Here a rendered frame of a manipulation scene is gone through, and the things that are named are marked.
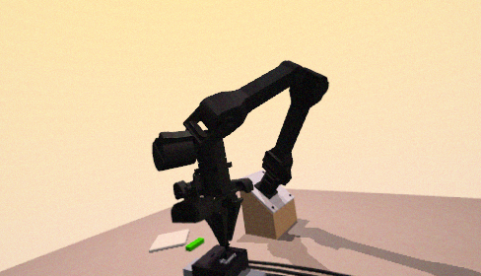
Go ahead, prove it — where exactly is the small green block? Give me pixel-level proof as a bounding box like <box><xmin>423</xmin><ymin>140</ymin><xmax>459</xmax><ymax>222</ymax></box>
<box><xmin>185</xmin><ymin>238</ymin><xmax>205</xmax><ymax>251</ymax></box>

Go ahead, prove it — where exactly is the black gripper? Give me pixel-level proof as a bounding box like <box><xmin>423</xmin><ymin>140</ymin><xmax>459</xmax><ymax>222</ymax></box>
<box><xmin>172</xmin><ymin>158</ymin><xmax>254</xmax><ymax>246</ymax></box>

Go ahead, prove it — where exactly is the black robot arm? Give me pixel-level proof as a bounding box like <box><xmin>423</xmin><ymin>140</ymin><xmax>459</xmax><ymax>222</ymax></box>
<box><xmin>152</xmin><ymin>60</ymin><xmax>329</xmax><ymax>200</ymax></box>

